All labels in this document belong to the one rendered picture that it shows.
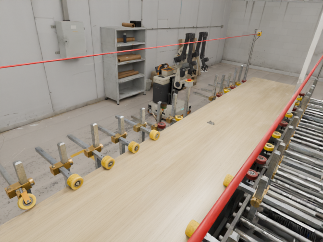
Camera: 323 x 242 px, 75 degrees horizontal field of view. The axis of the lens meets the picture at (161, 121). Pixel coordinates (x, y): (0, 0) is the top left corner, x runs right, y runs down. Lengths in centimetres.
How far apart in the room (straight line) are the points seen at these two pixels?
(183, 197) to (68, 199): 67
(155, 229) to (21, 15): 358
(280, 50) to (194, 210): 848
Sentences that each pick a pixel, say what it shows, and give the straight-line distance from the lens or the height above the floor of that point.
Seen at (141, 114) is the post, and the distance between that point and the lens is 188.
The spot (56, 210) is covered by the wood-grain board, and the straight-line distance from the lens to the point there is 137.
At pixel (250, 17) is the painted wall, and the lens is 964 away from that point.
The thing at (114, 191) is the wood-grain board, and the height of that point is 90.
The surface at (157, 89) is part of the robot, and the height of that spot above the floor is 58.
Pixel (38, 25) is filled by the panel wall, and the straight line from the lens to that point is 414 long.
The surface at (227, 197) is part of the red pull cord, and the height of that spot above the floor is 175.
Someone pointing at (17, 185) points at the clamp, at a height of 97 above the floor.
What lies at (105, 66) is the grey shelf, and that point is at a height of 78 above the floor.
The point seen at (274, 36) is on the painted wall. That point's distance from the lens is 940.
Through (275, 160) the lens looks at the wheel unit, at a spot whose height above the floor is 111.
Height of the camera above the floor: 189
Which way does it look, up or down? 28 degrees down
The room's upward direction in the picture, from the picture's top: 4 degrees clockwise
